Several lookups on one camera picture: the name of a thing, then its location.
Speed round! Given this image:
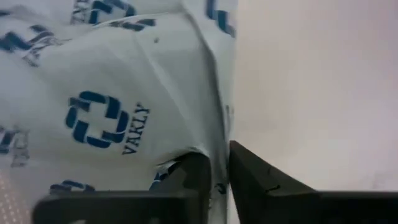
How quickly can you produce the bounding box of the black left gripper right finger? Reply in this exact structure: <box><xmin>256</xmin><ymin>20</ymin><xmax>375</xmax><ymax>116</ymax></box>
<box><xmin>229</xmin><ymin>140</ymin><xmax>398</xmax><ymax>224</ymax></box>

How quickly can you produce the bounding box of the white blue-printed medical supply packet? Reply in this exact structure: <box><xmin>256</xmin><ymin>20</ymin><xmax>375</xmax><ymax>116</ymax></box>
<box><xmin>0</xmin><ymin>0</ymin><xmax>239</xmax><ymax>224</ymax></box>

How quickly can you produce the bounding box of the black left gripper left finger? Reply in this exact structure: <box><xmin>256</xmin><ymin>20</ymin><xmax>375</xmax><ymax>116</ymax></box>
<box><xmin>31</xmin><ymin>152</ymin><xmax>213</xmax><ymax>224</ymax></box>

